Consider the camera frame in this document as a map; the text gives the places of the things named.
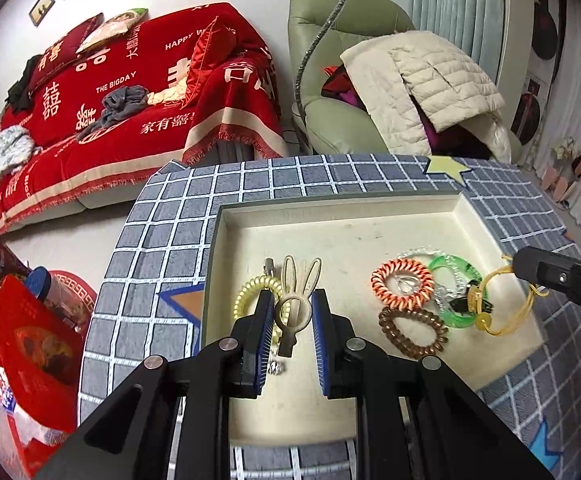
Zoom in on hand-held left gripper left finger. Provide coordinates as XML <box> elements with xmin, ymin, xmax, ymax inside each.
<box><xmin>35</xmin><ymin>287</ymin><xmax>277</xmax><ymax>480</ymax></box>

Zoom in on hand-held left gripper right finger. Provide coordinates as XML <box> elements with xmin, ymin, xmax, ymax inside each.
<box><xmin>311</xmin><ymin>287</ymin><xmax>554</xmax><ymax>480</ymax></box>

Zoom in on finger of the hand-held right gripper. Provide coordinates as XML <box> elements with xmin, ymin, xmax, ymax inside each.
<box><xmin>513</xmin><ymin>247</ymin><xmax>581</xmax><ymax>328</ymax></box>

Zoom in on yellow spiral hair tie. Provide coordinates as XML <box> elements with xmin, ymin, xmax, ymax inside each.
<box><xmin>234</xmin><ymin>275</ymin><xmax>284</xmax><ymax>326</ymax></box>

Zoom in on gold bracelet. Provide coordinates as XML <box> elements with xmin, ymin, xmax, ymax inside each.
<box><xmin>478</xmin><ymin>255</ymin><xmax>549</xmax><ymax>337</ymax></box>

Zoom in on beige rabbit hair clip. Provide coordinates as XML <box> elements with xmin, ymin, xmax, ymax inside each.
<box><xmin>274</xmin><ymin>256</ymin><xmax>322</xmax><ymax>356</ymax></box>

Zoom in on orange spiral hair tie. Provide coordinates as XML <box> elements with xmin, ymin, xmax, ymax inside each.
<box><xmin>371</xmin><ymin>259</ymin><xmax>435</xmax><ymax>311</ymax></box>

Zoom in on clear bead bracelet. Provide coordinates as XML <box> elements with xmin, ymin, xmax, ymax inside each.
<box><xmin>398</xmin><ymin>246</ymin><xmax>471</xmax><ymax>313</ymax></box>

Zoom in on cream jewelry tray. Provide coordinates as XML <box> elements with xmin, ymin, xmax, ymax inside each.
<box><xmin>198</xmin><ymin>192</ymin><xmax>546</xmax><ymax>446</ymax></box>

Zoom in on brown felt star blue border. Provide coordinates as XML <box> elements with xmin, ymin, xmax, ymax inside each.
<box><xmin>158</xmin><ymin>282</ymin><xmax>206</xmax><ymax>341</ymax></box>

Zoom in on small black clip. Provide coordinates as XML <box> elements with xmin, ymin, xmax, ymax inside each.
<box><xmin>449</xmin><ymin>287</ymin><xmax>484</xmax><ymax>313</ymax></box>

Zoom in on pink slippers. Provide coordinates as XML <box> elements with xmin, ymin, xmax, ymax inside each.
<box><xmin>541</xmin><ymin>150</ymin><xmax>581</xmax><ymax>206</ymax></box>

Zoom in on green bangle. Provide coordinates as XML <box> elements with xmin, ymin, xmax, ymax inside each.
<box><xmin>428</xmin><ymin>255</ymin><xmax>494</xmax><ymax>331</ymax></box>

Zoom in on yellow felt star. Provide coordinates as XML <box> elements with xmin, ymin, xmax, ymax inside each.
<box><xmin>423</xmin><ymin>156</ymin><xmax>473</xmax><ymax>188</ymax></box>

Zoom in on grey checkered tablecloth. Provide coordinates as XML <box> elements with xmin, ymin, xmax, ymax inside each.
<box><xmin>78</xmin><ymin>152</ymin><xmax>581</xmax><ymax>480</ymax></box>

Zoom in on round red box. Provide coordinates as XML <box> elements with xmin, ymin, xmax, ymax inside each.
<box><xmin>45</xmin><ymin>270</ymin><xmax>98</xmax><ymax>333</ymax></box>

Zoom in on beige down jacket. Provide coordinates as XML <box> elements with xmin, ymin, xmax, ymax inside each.
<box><xmin>339</xmin><ymin>30</ymin><xmax>511</xmax><ymax>161</ymax></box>

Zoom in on red bag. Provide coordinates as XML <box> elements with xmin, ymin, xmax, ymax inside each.
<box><xmin>0</xmin><ymin>275</ymin><xmax>84</xmax><ymax>431</ymax></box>

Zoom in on blue lid jar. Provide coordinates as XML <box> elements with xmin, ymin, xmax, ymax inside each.
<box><xmin>23</xmin><ymin>266</ymin><xmax>52</xmax><ymax>302</ymax></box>

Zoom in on sofa with red cover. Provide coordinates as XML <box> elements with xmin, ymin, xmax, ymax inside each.
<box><xmin>0</xmin><ymin>2</ymin><xmax>291</xmax><ymax>233</ymax></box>

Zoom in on red purple clothes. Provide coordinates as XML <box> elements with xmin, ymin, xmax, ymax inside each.
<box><xmin>321</xmin><ymin>65</ymin><xmax>371</xmax><ymax>111</ymax></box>

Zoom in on white snack packaging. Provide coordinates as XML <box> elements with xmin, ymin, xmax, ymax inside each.
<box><xmin>0</xmin><ymin>350</ymin><xmax>71</xmax><ymax>476</ymax></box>

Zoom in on pale blue curtain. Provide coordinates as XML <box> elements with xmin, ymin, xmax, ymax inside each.
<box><xmin>413</xmin><ymin>0</ymin><xmax>511</xmax><ymax>76</ymax></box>

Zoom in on grey cloth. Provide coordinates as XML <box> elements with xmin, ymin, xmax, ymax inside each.
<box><xmin>78</xmin><ymin>85</ymin><xmax>150</xmax><ymax>143</ymax></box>

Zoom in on red satin pillow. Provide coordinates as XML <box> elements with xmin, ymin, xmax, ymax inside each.
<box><xmin>185</xmin><ymin>17</ymin><xmax>236</xmax><ymax>106</ymax></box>

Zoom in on white knit clothes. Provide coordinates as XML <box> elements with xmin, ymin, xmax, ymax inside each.
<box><xmin>0</xmin><ymin>125</ymin><xmax>41</xmax><ymax>186</ymax></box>

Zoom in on light green armchair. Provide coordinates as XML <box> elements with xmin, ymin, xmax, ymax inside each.
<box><xmin>289</xmin><ymin>0</ymin><xmax>524</xmax><ymax>163</ymax></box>

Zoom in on white printed cushion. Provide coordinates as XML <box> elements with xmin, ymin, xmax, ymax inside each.
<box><xmin>78</xmin><ymin>7</ymin><xmax>148</xmax><ymax>53</ymax></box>

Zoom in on black clothes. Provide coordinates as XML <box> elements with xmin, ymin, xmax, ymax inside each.
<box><xmin>5</xmin><ymin>55</ymin><xmax>41</xmax><ymax>111</ymax></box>

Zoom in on brown spiral hair tie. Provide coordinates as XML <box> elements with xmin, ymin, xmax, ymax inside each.
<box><xmin>378</xmin><ymin>306</ymin><xmax>449</xmax><ymax>359</ymax></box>

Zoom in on round black wall decoration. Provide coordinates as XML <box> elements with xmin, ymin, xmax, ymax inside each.
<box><xmin>533</xmin><ymin>0</ymin><xmax>559</xmax><ymax>61</ymax></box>

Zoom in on braided grey cable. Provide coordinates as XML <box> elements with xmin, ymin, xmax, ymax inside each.
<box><xmin>293</xmin><ymin>0</ymin><xmax>376</xmax><ymax>121</ymax></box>

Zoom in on small dark picture frame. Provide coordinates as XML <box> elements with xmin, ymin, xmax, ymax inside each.
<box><xmin>29</xmin><ymin>0</ymin><xmax>54</xmax><ymax>26</ymax></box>

